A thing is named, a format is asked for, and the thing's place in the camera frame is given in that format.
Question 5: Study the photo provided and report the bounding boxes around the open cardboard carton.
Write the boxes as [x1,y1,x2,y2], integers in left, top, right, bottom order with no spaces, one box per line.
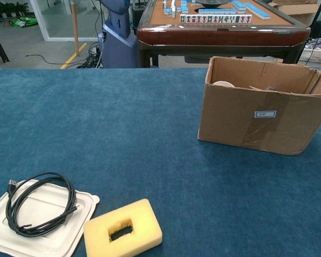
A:
[272,0,321,26]

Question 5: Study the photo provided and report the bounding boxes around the short stacked blue tile row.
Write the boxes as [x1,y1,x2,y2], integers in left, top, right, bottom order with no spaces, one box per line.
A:
[231,0,249,13]

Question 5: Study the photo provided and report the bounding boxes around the green bag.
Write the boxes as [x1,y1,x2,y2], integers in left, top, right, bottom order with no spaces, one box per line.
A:
[10,16,38,28]

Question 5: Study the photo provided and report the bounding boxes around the long black floor cable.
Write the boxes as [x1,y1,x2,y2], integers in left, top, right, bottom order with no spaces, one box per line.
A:
[26,54,82,65]

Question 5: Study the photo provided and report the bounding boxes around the white plastic basket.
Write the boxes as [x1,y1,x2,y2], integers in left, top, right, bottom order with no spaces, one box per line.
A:
[299,42,321,64]

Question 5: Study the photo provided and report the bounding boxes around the long diagonal blue tile row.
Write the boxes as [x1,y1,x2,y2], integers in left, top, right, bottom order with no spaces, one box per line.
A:
[244,2,271,20]

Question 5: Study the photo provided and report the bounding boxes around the white glass partition frame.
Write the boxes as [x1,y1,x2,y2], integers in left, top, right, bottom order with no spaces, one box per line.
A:
[29,0,102,42]

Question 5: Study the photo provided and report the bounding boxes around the white plastic tray lid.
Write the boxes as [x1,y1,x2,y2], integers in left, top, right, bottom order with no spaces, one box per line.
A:
[0,178,101,257]

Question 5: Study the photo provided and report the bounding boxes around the brown cardboard box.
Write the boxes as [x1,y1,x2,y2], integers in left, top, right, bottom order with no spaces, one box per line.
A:
[197,56,321,156]

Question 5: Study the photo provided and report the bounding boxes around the black tripod stand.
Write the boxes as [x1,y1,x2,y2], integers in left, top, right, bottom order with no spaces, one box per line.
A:
[304,0,321,67]

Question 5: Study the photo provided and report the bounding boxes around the wooden pole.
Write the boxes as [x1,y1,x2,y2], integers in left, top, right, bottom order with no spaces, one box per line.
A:
[71,0,80,57]

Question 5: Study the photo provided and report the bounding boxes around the black mahjong table dome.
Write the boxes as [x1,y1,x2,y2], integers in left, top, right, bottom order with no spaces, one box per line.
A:
[194,0,231,8]

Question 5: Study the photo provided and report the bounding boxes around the green potted plants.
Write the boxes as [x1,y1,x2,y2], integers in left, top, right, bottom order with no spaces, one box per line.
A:
[0,2,30,19]

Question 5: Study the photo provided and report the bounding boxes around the tangled black cables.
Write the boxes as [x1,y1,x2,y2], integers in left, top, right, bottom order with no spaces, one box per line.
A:
[79,44,104,69]

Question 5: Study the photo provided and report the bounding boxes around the yellow foam block with hole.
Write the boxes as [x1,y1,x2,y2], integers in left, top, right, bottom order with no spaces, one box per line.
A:
[83,198,163,257]

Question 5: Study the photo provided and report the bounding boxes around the brown mahjong table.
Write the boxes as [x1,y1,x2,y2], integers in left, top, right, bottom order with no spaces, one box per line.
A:
[136,0,311,68]

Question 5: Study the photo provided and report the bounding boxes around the blue table cloth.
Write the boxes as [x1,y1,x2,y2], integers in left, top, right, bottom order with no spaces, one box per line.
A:
[0,67,321,257]

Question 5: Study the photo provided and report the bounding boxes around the straight blue mahjong tile row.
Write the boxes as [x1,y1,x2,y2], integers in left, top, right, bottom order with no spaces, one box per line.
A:
[198,7,238,15]

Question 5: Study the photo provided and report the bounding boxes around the black USB cable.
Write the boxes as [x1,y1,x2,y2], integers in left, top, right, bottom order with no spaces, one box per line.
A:
[5,172,80,238]

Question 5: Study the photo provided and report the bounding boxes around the white paper cup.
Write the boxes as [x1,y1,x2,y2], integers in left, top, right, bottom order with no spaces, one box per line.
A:
[212,80,235,88]

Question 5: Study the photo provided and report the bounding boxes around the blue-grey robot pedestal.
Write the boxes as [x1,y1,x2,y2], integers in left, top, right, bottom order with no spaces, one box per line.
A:
[97,0,140,69]

